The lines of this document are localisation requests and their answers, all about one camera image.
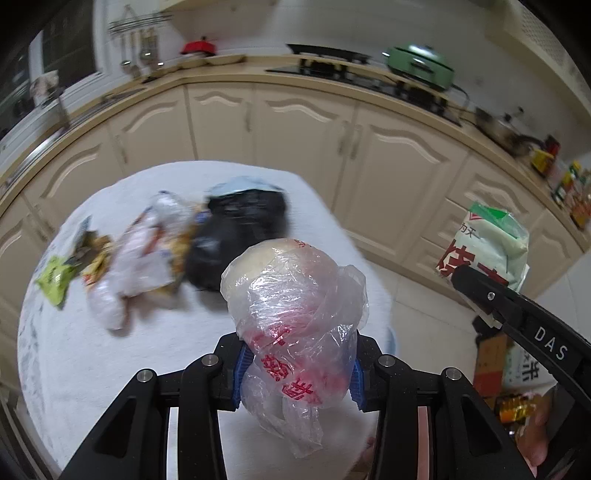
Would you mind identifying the person's right hand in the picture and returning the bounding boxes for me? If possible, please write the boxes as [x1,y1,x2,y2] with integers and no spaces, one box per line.
[516,388,563,466]

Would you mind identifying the green snack wrapper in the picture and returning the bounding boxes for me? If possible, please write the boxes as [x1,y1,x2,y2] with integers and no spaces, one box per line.
[36,256,79,308]

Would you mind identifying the black gas hob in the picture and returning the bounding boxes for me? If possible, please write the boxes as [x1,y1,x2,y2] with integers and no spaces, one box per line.
[265,59,463,128]

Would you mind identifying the cardboard box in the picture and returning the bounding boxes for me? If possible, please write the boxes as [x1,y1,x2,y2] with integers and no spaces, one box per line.
[473,331,509,398]

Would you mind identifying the cream base cabinets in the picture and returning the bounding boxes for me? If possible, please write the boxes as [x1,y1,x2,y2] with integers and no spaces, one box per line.
[0,76,585,315]

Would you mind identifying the light blue face mask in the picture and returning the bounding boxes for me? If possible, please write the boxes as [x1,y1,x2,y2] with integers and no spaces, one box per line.
[208,176,285,199]

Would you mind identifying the kitchen window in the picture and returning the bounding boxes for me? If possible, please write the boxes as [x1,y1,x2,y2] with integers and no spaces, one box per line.
[0,13,99,136]

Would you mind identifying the yellow capped seasoning bottle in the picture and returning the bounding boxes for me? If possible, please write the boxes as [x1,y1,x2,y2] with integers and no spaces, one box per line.
[551,161,583,205]

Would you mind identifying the round table with white towel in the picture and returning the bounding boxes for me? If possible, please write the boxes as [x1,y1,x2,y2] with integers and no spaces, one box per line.
[17,160,396,468]

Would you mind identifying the steel sink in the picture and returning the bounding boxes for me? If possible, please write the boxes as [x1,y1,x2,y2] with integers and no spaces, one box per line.
[0,87,145,186]

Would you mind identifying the green electric cooker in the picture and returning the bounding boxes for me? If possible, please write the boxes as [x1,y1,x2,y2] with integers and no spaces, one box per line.
[382,43,456,92]

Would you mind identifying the white rice sack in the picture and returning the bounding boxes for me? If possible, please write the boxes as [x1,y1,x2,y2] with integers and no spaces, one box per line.
[502,345,556,394]

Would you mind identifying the large black plastic bag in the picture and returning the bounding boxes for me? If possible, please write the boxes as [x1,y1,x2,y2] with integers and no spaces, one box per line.
[185,186,290,292]

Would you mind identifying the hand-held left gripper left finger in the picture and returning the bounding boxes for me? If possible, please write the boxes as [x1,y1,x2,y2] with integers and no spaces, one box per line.
[58,333,253,480]

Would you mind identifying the metal utensil rack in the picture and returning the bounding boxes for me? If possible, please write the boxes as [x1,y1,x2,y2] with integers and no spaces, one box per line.
[108,6,174,36]

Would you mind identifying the black power cord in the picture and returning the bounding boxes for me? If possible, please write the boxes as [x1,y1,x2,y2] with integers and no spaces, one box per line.
[450,82,482,121]

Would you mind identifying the steel wok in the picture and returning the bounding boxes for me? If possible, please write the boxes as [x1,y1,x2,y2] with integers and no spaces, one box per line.
[475,106,542,156]

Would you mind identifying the black induction cooktop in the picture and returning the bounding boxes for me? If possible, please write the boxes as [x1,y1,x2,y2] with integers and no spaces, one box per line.
[286,43,373,64]

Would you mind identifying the wooden board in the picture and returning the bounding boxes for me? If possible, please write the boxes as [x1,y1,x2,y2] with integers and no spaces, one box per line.
[299,55,445,101]

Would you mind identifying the cooking oil bottle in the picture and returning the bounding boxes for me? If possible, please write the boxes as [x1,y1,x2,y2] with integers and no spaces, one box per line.
[495,391,551,426]

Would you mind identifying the cream cabinet drawer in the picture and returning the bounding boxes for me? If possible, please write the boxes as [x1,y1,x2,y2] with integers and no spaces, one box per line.
[443,156,546,223]
[401,248,445,278]
[417,198,477,260]

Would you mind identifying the cream lattice wall cabinet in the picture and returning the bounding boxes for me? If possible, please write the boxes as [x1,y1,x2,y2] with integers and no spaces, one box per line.
[502,0,591,80]

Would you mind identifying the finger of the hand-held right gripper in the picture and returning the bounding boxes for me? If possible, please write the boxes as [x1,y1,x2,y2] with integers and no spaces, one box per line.
[454,265,523,329]

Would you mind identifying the steel faucet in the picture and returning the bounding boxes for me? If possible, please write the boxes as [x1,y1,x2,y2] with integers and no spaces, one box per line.
[54,84,73,133]

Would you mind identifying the crumpled clear plastic bag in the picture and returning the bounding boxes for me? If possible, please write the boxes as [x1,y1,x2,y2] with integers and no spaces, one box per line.
[87,193,200,331]

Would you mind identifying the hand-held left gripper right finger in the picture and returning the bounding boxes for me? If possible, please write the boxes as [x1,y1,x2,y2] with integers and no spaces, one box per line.
[348,335,539,480]

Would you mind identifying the white green red packet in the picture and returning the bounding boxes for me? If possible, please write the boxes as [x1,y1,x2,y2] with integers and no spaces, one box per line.
[436,200,531,292]

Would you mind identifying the pink white cloth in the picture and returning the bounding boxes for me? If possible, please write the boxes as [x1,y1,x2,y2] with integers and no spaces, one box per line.
[30,71,62,96]

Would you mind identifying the dark sauce bottle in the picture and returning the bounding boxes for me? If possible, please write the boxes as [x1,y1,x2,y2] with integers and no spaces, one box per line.
[530,134,563,175]

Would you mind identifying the white shallow bowl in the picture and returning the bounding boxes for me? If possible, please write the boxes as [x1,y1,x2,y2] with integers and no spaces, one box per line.
[203,52,246,66]

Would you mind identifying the clear plastic bag red print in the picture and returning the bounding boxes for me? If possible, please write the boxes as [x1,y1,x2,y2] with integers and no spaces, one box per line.
[220,239,370,459]

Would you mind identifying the steel ladle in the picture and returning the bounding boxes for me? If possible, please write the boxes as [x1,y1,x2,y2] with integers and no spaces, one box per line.
[120,28,140,78]

